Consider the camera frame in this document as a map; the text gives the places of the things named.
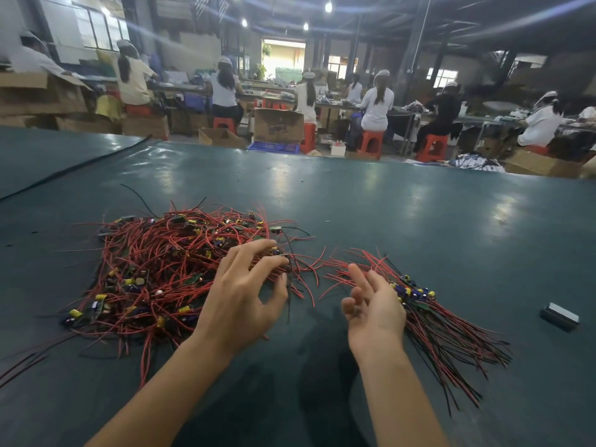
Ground person's right hand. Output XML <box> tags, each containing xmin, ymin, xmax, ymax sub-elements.
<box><xmin>341</xmin><ymin>263</ymin><xmax>408</xmax><ymax>364</ymax></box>

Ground person's left hand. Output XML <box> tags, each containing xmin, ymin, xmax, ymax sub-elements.
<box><xmin>194</xmin><ymin>238</ymin><xmax>291</xmax><ymax>359</ymax></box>

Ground sorted bundle of wired boards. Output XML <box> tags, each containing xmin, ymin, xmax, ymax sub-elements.
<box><xmin>321</xmin><ymin>248</ymin><xmax>513</xmax><ymax>410</ymax></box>

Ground pile of red-wired boards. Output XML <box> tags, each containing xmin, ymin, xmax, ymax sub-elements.
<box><xmin>0</xmin><ymin>204</ymin><xmax>327</xmax><ymax>387</ymax></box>

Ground person's right forearm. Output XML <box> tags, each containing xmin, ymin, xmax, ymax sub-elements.
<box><xmin>354</xmin><ymin>349</ymin><xmax>450</xmax><ymax>447</ymax></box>

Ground person's left forearm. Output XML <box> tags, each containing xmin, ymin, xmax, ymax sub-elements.
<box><xmin>86</xmin><ymin>335</ymin><xmax>234</xmax><ymax>447</ymax></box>

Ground dark green table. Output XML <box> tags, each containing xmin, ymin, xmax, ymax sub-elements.
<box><xmin>0</xmin><ymin>127</ymin><xmax>596</xmax><ymax>447</ymax></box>

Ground blue plastic crate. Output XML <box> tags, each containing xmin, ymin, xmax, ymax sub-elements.
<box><xmin>248</xmin><ymin>141</ymin><xmax>303</xmax><ymax>155</ymax></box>

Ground small black grey block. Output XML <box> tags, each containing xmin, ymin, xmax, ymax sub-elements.
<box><xmin>540</xmin><ymin>302</ymin><xmax>580</xmax><ymax>332</ymax></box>

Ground heap of black white items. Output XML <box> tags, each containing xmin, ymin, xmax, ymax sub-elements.
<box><xmin>453</xmin><ymin>154</ymin><xmax>506</xmax><ymax>173</ymax></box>

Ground yellow sack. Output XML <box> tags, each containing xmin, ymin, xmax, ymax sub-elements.
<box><xmin>96</xmin><ymin>94</ymin><xmax>125</xmax><ymax>121</ymax></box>

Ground large open cardboard box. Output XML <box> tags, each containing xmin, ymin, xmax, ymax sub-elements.
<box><xmin>0</xmin><ymin>71</ymin><xmax>93</xmax><ymax>115</ymax></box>

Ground grid window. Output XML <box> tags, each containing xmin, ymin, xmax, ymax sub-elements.
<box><xmin>73</xmin><ymin>4</ymin><xmax>132</xmax><ymax>50</ymax></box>

